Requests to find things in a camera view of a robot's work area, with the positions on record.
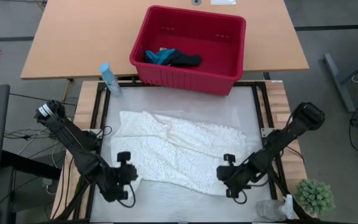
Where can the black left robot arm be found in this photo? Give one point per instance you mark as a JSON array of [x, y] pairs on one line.
[[76, 146]]

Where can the pale cloth scrap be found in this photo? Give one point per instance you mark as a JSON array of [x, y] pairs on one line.
[[163, 49]]

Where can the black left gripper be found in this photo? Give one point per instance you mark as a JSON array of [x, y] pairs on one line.
[[123, 179]]

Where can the blue-capped clear water bottle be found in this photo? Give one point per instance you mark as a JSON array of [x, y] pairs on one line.
[[110, 79]]

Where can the white lace shirt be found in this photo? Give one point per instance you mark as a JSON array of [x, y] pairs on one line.
[[182, 149]]

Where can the clear spray bottle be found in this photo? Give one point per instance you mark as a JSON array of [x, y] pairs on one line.
[[269, 210]]

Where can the white card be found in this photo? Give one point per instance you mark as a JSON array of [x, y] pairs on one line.
[[223, 1]]

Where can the small green potted plant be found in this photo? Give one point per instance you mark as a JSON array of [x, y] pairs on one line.
[[315, 196]]

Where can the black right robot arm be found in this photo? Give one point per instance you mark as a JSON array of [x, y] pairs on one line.
[[278, 143]]

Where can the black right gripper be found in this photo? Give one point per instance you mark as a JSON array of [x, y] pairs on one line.
[[230, 177]]

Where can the grey metal desk leg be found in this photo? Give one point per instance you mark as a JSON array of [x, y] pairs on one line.
[[337, 81]]

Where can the light brown wooden desk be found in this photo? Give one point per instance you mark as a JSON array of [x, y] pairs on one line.
[[73, 37]]

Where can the black furniture base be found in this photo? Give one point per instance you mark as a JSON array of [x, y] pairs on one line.
[[26, 165]]

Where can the red plastic laundry bin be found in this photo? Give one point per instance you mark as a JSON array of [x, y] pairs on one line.
[[194, 28]]

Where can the white power adapter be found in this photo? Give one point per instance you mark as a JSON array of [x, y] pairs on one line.
[[47, 183]]

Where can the black aluminium table frame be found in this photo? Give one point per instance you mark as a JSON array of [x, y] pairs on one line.
[[255, 92]]

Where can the black garment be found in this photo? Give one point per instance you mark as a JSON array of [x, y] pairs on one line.
[[186, 60]]

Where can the teal garment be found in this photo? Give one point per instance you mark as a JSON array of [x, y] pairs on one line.
[[154, 57]]

